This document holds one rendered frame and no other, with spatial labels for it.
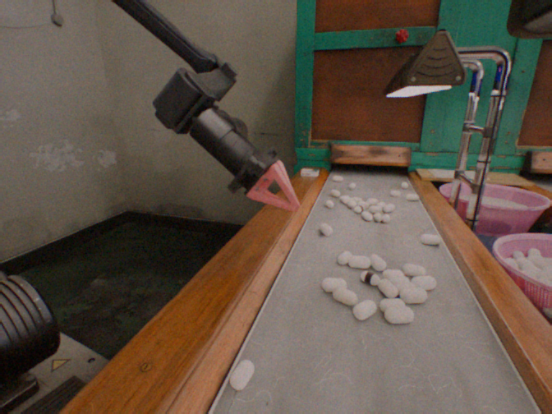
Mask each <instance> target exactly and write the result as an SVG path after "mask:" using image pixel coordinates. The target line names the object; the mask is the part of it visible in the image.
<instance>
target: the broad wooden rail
mask: <svg viewBox="0 0 552 414"><path fill-rule="evenodd" d="M302 169H319V175H318V176H317V177H308V176H301V170H302ZM302 169H301V170H300V171H299V172H298V173H297V174H296V175H295V176H294V177H293V178H292V179H291V180H290V183H291V185H292V189H293V190H294V192H295V195H296V197H297V199H298V201H299V204H300V207H299V208H298V210H297V211H296V212H292V211H289V210H286V209H282V208H279V207H277V206H274V205H269V204H266V205H265V206H264V207H263V208H262V209H261V210H260V211H259V212H258V213H257V214H256V215H255V216H254V217H253V218H252V219H251V220H250V221H249V222H248V223H247V224H246V225H245V226H244V227H243V228H242V229H241V230H240V231H239V232H238V233H237V234H236V235H235V236H234V237H233V238H232V239H231V240H230V241H229V242H228V243H227V244H226V245H225V246H224V247H223V248H222V249H221V250H220V251H219V252H218V253H217V254H216V255H215V256H214V257H213V258H212V259H211V260H210V261H209V262H208V263H207V264H206V265H205V266H204V267H203V268H202V269H201V270H200V271H199V272H198V273H197V274H196V275H195V276H194V277H193V278H192V279H191V280H190V281H189V282H188V283H187V284H186V285H185V286H184V287H183V288H182V289H181V291H180V292H179V293H178V294H177V295H176V296H175V297H174V298H173V299H172V300H171V301H170V302H169V303H168V304H166V305H165V306H164V307H163V308H162V309H161V310H160V311H159V313H158V314H157V315H156V316H155V317H154V318H153V319H152V320H151V321H150V322H149V323H148V324H147V325H146V326H145V327H144V328H143V329H142V330H141V331H140V332H139V333H138V334H137V335H136V336H135V337H134V338H133V339H132V340H131V341H130V342H129V343H128V344H127V345H126V346H125V347H124V348H123V349H122V350H121V351H120V352H119V353H118V354H117V355H116V356H115V357H114V358H113V359H112V360H111V361H110V362H109V363H108V364H107V365H106V366H105V367H104V368H103V369H102V370H101V371H100V372H99V373H98V374H97V375H96V376H95V377H94V378H93V379H92V380H91V381H90V382H89V383H88V384H87V385H86V386H85V387H84V388H83V389H82V390H81V391H80V392H79V393H78V394H77V395H76V396H75V397H74V398H73V399H72V400H71V401H70V402H69V403H68V404H67V405H66V406H65V407H64V408H63V409H62V410H61V411H60V412H59V413H58V414H209V411H210V409H211V407H212V406H213V404H214V401H215V399H216V398H217V396H218V394H219V391H220V389H221V388H222V386H223V384H224V382H225V380H226V378H227V377H228V374H229V372H230V370H231V369H232V366H233V364H234V362H235V360H236V359H237V356H238V354H239V352H240V351H241V349H242V346H243V344H244V342H245V341H246V338H247V336H248V334H249V332H250V331H251V329H252V327H253V325H254V323H255V321H256V319H257V317H258V315H259V313H260V311H261V309H262V307H263V305H264V303H265V301H266V299H267V297H268V295H269V293H270V291H271V289H272V287H273V285H274V283H275V281H276V279H277V277H278V275H279V274H280V272H281V270H282V268H283V266H284V264H285V262H286V260H287V258H288V256H289V254H290V252H291V250H292V248H293V246H294V244H295V242H296V240H297V238H298V236H299V234H300V232H301V230H302V228H303V226H304V224H305V222H306V220H307V219H308V217H309V215H310V213H311V211H312V209H313V207H314V205H315V202H316V201H317V199H318V197H319V195H320V192H321V191H322V189H323V187H324V184H325V183H326V181H327V179H328V177H329V174H330V172H329V171H328V170H327V169H326V168H324V167H308V166H304V167H303V168H302Z"/></svg>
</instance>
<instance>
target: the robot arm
mask: <svg viewBox="0 0 552 414"><path fill-rule="evenodd" d="M110 1H112V2H114V3H115V4H116V5H118V6H119V7H120V8H121V9H122V10H123V11H125V12H126V13H127V14H128V15H130V16H131V17H132V18H133V19H135V20H136V21H137V22H138V23H140V24H141V25H142V26H144V27H145V28H146V29H147V30H148V31H149V32H150V33H151V34H152V35H154V36H155V37H156V38H157V39H159V40H160V41H161V42H163V43H164V44H165V45H166V46H168V47H169V48H170V49H171V50H172V51H173V52H174V53H176V54H177V55H178V56H179V57H180V58H182V59H183V60H184V61H185V62H187V63H188V64H189V65H190V66H191V67H192V69H193V70H194V71H195V72H196V74H195V73H194V72H193V71H188V70H187V69H186V68H178V69H177V70H176V72H175V73H174V74H173V76H172V77H171V78H170V80H169V81H168V83H167V84H166V85H165V86H164V87H163V88H162V90H161V91H160V92H159V94H158V95H157V97H156V98H155V99H154V101H153V105H154V108H155V109H156V112H155V116H156V117H157V118H158V120H159V121H160V122H161V123H162V124H163V125H164V126H165V127H166V128H167V129H172V130H173V131H174V132H175V133H176V134H187V133H188V132H189V134H190V136H191V137H192V138H193V139H194V140H195V141H196V142H197V143H198V144H200V145H201V146H202V147H203V148H204V149H205V150H206V151H207V152H209V153H210V154H211V155H212V156H213V157H214V158H215V159H216V160H217V161H219V162H220V163H221V164H222V165H223V166H224V167H225V168H226V169H227V170H228V171H229V172H230V173H231V174H232V175H233V176H234V179H233V180H232V182H231V183H230V184H229V185H228V187H227V188H228V189H229V190H230V192H232V193H233V194H234V193H235V192H236V191H237V190H238V189H239V188H241V187H244V188H246V190H245V192H244V194H245V195H246V196H247V197H248V198H249V199H251V200H257V201H259V202H263V203H266V204H269V205H274V206H277V207H279V208H282V209H286V210H289V211H292V212H296V211H297V210H298V208H299V207H300V204H299V201H298V199H297V197H296V195H295V192H294V190H293V189H292V185H291V183H290V181H289V179H288V175H287V173H286V170H285V168H284V166H283V163H282V162H281V161H280V160H279V159H277V158H276V159H274V157H275V156H276V155H277V152H276V151H275V150H274V149H273V148H271V149H267V150H265V151H263V152H261V151H260V150H259V149H257V148H256V147H255V146H254V145H253V144H252V143H251V142H250V141H249V140H248V139H247V138H248V129H247V126H246V124H245V123H244V122H243V121H242V120H241V119H239V118H235V117H230V115H229V114H228V113H226V112H225V111H223V110H222V109H219V106H218V105H217V104H216V103H214V102H215V101H218V102H220V100H221V99H222V98H223V97H224V96H225V94H226V93H227V92H228V91H229V90H230V89H231V88H232V87H233V86H234V85H235V83H236V82H237V79H236V77H237V75H238V74H239V73H238V71H237V70H236V69H235V68H234V67H233V66H232V65H231V64H230V63H228V62H225V63H224V64H223V62H222V61H221V60H220V59H219V58H218V57H217V56H216V55H215V54H214V53H213V54H211V53H209V52H207V51H205V50H204V49H202V48H200V47H199V46H198V45H196V44H195V43H194V42H192V41H191V40H190V39H189V38H188V37H187V36H186V35H184V34H183V33H182V32H181V31H180V30H179V29H178V28H177V27H176V26H175V25H174V24H173V23H172V22H171V21H169V20H168V19H167V18H166V17H165V16H164V15H163V14H161V13H160V12H159V11H158V10H157V9H156V8H155V7H153V6H152V5H151V4H150V3H149V2H148V1H147V0H110ZM211 68H212V69H211ZM274 179H275V180H276V182H277V183H278V184H279V186H280V187H281V188H282V190H283V192H284V193H285V195H286V196H287V198H288V199H289V201H290V202H287V201H285V200H283V199H281V198H279V197H278V196H276V195H275V194H273V193H271V192H269V191H268V190H267V188H268V187H269V185H270V184H271V183H272V181H273V180H274Z"/></svg>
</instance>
